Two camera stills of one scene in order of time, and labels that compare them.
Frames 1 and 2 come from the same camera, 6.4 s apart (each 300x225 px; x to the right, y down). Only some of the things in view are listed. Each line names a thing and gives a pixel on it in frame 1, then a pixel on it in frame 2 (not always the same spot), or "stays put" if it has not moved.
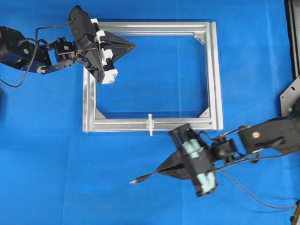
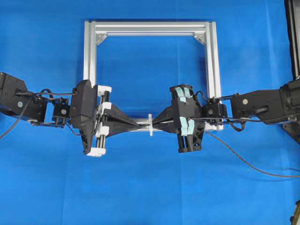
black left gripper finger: (118, 50) → (116, 128)
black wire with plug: (224, 176) → (227, 144)
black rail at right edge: (292, 13) stays put
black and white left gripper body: (88, 40) → (88, 116)
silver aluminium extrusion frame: (93, 122) stays put
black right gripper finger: (178, 156) → (167, 113)
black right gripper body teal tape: (198, 159) → (188, 119)
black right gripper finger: (183, 172) → (176, 130)
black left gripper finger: (111, 39) → (113, 113)
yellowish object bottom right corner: (296, 218) stays put
